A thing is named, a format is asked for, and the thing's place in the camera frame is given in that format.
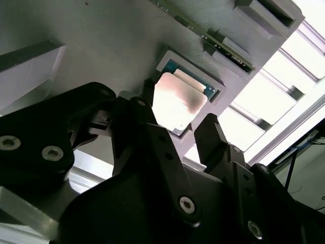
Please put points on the silver CPU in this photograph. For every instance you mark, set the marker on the silver CPU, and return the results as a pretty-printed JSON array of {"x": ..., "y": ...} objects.
[{"x": 177, "y": 101}]

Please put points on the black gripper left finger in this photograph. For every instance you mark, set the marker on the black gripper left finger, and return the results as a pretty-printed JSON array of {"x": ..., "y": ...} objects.
[{"x": 38, "y": 132}]

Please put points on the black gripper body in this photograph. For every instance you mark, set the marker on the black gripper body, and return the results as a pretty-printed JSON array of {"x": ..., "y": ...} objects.
[{"x": 127, "y": 216}]

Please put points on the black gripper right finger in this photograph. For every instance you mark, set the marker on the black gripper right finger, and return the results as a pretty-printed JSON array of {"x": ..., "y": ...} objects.
[{"x": 238, "y": 172}]

